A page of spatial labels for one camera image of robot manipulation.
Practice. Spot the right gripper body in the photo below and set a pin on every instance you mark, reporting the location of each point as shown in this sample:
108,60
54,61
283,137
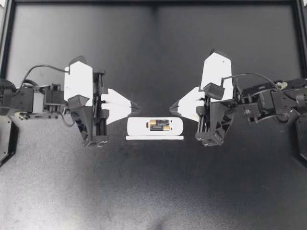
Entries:
218,119

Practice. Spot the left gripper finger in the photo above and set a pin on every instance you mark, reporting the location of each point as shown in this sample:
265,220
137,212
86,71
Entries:
115,98
117,112

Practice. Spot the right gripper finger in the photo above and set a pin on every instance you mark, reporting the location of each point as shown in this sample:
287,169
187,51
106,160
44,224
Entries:
194,95
189,111

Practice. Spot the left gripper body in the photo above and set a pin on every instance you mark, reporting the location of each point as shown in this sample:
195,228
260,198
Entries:
91,124

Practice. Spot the black and gold battery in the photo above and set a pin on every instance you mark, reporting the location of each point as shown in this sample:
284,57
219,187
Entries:
158,128
161,122

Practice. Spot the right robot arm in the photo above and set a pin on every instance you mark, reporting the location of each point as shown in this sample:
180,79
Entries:
283,100

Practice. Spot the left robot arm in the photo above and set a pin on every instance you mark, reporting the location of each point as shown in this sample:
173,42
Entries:
21,98

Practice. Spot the white remote control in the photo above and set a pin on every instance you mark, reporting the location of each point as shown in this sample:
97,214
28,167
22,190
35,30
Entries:
136,125

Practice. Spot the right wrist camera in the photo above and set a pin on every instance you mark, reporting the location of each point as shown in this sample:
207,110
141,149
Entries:
216,69

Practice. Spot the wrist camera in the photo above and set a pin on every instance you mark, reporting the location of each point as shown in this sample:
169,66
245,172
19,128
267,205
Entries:
79,81
216,69

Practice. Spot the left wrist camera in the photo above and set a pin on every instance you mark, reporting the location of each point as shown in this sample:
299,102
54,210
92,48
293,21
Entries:
79,81

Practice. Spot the black frame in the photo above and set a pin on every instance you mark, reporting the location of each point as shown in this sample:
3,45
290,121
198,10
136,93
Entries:
6,24

